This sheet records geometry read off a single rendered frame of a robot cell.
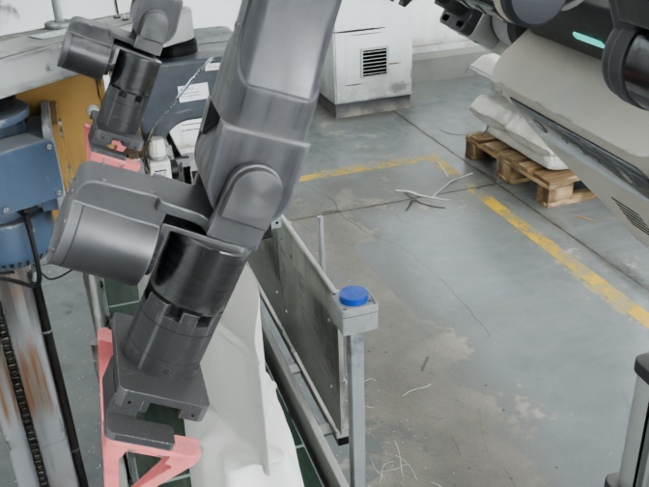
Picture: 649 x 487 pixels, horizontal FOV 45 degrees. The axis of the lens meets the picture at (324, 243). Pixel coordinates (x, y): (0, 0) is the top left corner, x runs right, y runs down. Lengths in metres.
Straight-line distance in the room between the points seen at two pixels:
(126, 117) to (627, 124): 0.63
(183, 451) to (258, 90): 0.24
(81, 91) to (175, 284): 0.94
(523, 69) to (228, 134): 0.65
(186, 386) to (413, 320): 2.55
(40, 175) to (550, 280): 2.55
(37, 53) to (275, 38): 0.81
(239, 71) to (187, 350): 0.20
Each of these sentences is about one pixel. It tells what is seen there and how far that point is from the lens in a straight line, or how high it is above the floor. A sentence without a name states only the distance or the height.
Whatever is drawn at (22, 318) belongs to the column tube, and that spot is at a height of 0.86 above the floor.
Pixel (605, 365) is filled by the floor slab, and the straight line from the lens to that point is 2.95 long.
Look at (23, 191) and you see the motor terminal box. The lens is 1.21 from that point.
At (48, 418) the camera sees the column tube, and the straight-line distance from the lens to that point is 1.81.
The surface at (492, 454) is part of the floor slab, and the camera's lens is 2.51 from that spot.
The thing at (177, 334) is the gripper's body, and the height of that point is 1.38.
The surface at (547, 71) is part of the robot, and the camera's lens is 1.04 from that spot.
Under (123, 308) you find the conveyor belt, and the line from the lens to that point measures 2.57.
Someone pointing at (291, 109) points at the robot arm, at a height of 1.53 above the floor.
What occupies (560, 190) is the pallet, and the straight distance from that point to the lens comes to 4.08.
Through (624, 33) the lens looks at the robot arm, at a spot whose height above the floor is 1.54.
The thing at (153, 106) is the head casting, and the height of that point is 1.27.
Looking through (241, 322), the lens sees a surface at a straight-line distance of 1.42.
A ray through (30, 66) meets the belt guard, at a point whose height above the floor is 1.40.
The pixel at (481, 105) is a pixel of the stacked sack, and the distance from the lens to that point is 4.48.
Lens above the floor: 1.67
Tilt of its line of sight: 27 degrees down
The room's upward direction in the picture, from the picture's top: 2 degrees counter-clockwise
